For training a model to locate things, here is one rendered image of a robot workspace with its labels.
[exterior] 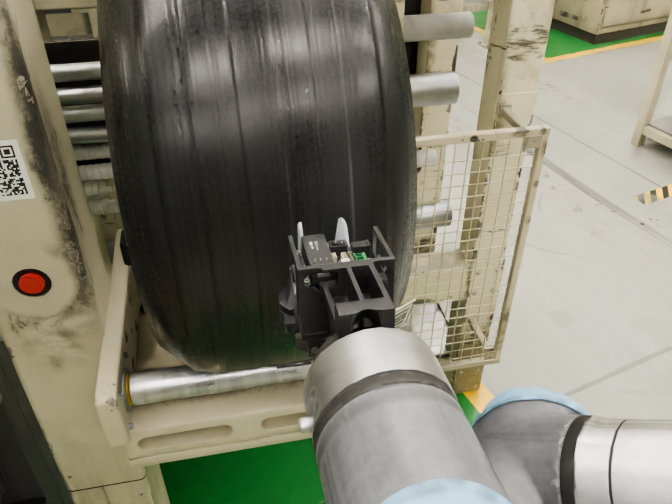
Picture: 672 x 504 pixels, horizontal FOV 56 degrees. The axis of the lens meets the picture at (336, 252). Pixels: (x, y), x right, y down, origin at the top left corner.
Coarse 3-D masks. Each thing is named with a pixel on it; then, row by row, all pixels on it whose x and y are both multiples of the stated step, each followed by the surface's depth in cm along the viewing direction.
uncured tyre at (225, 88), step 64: (128, 0) 57; (192, 0) 56; (256, 0) 57; (320, 0) 58; (384, 0) 62; (128, 64) 56; (192, 64) 55; (256, 64) 56; (320, 64) 57; (384, 64) 59; (128, 128) 56; (192, 128) 55; (256, 128) 56; (320, 128) 57; (384, 128) 59; (128, 192) 58; (192, 192) 56; (256, 192) 57; (320, 192) 58; (384, 192) 60; (192, 256) 58; (256, 256) 60; (384, 256) 63; (192, 320) 63; (256, 320) 65
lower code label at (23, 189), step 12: (0, 144) 69; (12, 144) 69; (0, 156) 70; (12, 156) 70; (0, 168) 70; (12, 168) 71; (24, 168) 71; (0, 180) 71; (12, 180) 72; (24, 180) 72; (0, 192) 72; (12, 192) 72; (24, 192) 73
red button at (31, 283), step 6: (24, 276) 79; (30, 276) 79; (36, 276) 79; (24, 282) 79; (30, 282) 79; (36, 282) 80; (42, 282) 80; (24, 288) 80; (30, 288) 80; (36, 288) 80; (42, 288) 81
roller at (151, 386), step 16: (176, 368) 87; (256, 368) 87; (272, 368) 88; (288, 368) 88; (304, 368) 88; (128, 384) 86; (144, 384) 85; (160, 384) 85; (176, 384) 86; (192, 384) 86; (208, 384) 86; (224, 384) 87; (240, 384) 87; (256, 384) 88; (272, 384) 89; (128, 400) 85; (144, 400) 85; (160, 400) 86
